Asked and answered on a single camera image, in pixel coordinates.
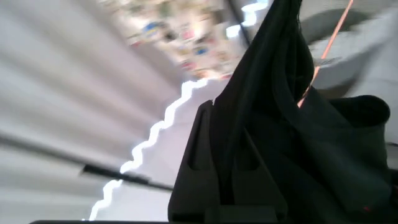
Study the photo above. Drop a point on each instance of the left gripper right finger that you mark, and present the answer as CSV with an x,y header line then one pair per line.
x,y
255,193

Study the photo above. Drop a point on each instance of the white curtain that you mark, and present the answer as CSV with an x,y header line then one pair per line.
x,y
62,77

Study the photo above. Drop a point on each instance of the pink clothes hanger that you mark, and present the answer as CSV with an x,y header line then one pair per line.
x,y
329,43

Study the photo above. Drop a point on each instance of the cream printed garment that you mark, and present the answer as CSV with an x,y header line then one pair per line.
x,y
192,40

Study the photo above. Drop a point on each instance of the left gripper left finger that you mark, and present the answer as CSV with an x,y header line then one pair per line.
x,y
196,189

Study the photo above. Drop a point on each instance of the black garment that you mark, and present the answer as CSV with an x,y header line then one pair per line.
x,y
326,155

